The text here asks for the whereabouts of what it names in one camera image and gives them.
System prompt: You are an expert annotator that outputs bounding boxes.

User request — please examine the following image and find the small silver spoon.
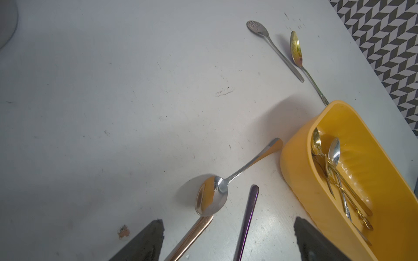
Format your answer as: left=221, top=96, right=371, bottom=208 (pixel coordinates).
left=246, top=20, right=304, bottom=83

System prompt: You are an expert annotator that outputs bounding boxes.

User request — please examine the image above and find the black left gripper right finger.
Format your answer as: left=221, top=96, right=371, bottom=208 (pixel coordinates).
left=293, top=216, right=350, bottom=261

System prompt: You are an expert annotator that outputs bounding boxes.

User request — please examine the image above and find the purple spoon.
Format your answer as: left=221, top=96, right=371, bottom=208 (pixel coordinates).
left=234, top=184, right=259, bottom=261

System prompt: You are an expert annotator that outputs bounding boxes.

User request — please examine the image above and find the yellow plastic storage box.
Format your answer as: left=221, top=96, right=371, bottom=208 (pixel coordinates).
left=280, top=101, right=418, bottom=261

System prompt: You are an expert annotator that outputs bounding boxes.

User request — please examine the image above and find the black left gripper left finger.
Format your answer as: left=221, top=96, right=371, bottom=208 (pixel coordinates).
left=110, top=219, right=164, bottom=261

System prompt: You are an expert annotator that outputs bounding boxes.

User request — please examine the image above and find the silver spoon with flared handle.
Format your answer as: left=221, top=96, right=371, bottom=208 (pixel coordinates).
left=195, top=138, right=283, bottom=216

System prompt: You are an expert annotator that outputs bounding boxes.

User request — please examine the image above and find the gold round spoon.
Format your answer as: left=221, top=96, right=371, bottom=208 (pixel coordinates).
left=311, top=128, right=373, bottom=220

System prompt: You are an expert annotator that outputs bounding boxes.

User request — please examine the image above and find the copper handled spoon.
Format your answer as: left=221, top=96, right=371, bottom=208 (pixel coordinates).
left=165, top=215, right=214, bottom=261

